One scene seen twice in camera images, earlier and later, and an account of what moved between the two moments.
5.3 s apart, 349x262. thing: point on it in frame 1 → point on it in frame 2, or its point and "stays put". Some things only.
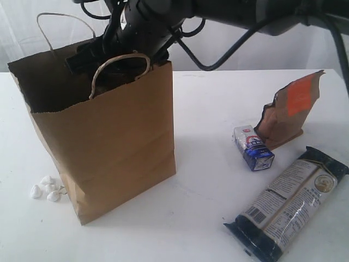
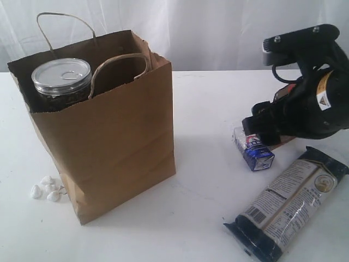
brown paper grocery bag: [108, 149] stays put
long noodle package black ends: [292, 194] stays put
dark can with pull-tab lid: [118, 73] → [59, 82]
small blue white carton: [252, 148] stays put
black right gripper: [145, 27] → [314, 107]
